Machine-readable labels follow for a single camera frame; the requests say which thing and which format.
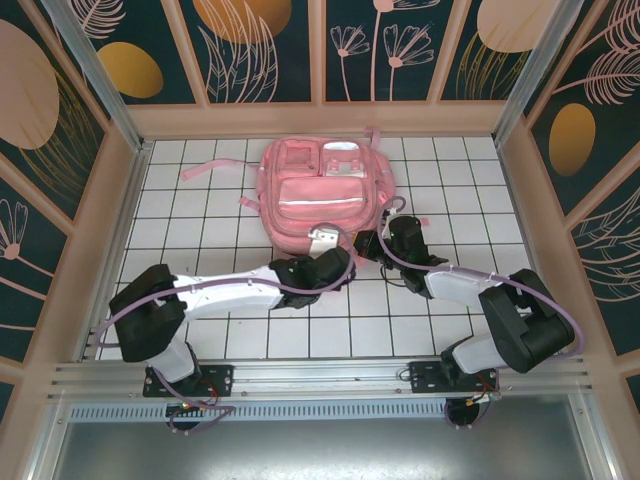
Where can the grey metal shelf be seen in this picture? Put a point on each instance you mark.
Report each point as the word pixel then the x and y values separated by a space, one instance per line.
pixel 320 450

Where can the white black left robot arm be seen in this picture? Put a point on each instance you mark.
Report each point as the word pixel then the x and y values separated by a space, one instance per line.
pixel 225 292

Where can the pink student backpack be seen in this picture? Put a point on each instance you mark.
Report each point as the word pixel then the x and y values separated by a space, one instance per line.
pixel 320 195

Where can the aluminium mounting rail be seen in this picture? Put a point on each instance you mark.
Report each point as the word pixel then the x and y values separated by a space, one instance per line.
pixel 320 375

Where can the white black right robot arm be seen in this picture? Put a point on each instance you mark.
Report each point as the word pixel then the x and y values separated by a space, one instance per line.
pixel 460 285

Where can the aluminium corner post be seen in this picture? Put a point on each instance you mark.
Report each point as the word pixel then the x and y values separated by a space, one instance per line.
pixel 530 75
pixel 100 90

